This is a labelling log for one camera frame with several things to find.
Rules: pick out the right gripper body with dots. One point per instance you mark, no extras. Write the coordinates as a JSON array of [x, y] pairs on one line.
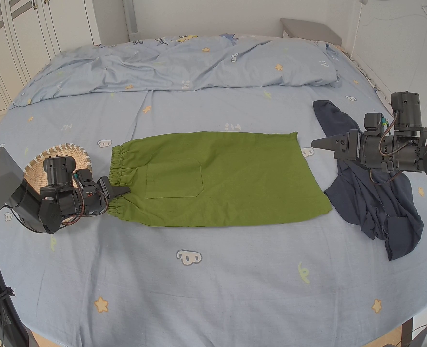
[[376, 152]]

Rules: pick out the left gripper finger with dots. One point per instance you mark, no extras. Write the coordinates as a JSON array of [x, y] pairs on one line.
[[119, 191]]

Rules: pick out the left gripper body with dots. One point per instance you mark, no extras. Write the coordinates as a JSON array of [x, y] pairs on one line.
[[96, 201]]

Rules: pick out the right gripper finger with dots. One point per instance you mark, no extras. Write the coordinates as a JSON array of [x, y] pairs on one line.
[[342, 154], [334, 144]]

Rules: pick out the green shorts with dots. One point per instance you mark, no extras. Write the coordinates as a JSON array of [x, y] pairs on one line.
[[235, 179]]

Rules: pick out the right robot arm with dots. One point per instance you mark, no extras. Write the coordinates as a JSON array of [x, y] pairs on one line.
[[406, 107]]

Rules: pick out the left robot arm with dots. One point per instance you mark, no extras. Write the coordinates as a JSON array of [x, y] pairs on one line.
[[0, 179]]

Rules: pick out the dark blue garment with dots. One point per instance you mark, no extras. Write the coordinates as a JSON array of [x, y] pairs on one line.
[[372, 208]]

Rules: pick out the round woven basket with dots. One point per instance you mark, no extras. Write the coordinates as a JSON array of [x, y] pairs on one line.
[[36, 174]]

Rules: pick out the bed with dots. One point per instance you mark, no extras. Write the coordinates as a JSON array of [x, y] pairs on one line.
[[213, 284]]

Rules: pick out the grey bedside table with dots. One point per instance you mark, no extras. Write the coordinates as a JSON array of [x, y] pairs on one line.
[[307, 29]]

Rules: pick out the pale blue quilt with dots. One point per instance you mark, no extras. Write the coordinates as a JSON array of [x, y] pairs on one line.
[[199, 67]]

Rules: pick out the white wardrobe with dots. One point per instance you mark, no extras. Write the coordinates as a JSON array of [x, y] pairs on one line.
[[18, 31]]

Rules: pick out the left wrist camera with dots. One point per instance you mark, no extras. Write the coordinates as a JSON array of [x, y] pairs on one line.
[[84, 176]]

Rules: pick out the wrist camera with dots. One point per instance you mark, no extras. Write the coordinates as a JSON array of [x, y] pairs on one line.
[[373, 121], [84, 176]]

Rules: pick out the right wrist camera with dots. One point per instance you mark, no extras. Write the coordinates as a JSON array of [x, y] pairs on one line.
[[373, 121]]

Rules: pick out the grey wall pipe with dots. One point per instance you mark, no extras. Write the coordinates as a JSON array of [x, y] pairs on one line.
[[130, 5]]

